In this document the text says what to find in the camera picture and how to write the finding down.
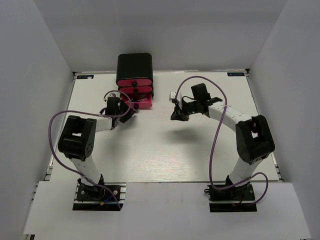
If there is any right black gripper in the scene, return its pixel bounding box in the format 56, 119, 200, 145
171, 98, 201, 121

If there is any pink bottom drawer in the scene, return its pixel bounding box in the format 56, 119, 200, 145
120, 93, 152, 110

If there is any pink top drawer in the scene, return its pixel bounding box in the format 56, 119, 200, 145
116, 78, 153, 87

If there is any purple gel pen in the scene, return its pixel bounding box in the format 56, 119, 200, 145
133, 97, 149, 103

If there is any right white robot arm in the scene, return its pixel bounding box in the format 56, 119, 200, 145
169, 83, 275, 200

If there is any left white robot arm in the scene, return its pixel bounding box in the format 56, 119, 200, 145
58, 96, 136, 200

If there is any black drawer cabinet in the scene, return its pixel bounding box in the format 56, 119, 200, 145
116, 52, 154, 97

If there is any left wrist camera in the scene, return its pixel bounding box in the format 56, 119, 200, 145
103, 91, 119, 102

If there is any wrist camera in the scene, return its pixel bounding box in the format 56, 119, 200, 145
169, 91, 182, 108
103, 91, 119, 102

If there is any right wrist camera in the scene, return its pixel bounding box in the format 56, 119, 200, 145
169, 91, 182, 108

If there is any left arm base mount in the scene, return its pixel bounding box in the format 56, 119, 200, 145
72, 183, 127, 212

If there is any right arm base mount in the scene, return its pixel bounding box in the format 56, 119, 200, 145
204, 183, 257, 213

